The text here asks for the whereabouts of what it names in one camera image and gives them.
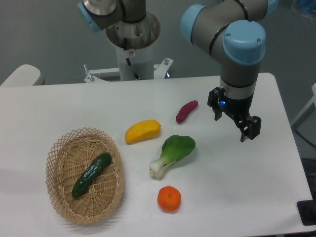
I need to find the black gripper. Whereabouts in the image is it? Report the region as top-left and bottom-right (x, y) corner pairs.
(207, 87), (261, 142)

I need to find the green cucumber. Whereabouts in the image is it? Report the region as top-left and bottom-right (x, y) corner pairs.
(72, 153), (112, 198)

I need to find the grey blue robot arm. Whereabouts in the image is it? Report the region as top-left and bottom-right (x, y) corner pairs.
(78, 0), (278, 141)

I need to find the woven wicker basket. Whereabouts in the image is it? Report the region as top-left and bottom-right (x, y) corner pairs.
(46, 128), (124, 225)

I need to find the purple sweet potato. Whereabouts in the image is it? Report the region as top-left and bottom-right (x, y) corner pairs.
(175, 100), (198, 123)

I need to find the green bok choy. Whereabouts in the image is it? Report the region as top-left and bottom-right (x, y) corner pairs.
(149, 135), (196, 179)

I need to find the yellow mango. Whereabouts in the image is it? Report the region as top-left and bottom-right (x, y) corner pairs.
(125, 119), (161, 144)

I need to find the orange tangerine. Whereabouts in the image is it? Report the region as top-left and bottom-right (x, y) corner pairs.
(157, 186), (182, 212)

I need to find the black device at edge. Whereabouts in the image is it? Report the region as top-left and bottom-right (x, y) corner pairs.
(297, 200), (316, 226)

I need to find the white chair seat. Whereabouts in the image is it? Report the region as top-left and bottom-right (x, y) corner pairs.
(0, 64), (45, 88)

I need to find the white furniture frame right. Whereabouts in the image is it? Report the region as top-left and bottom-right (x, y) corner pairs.
(290, 84), (316, 131)

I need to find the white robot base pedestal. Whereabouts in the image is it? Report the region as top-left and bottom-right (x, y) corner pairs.
(84, 12), (173, 83)

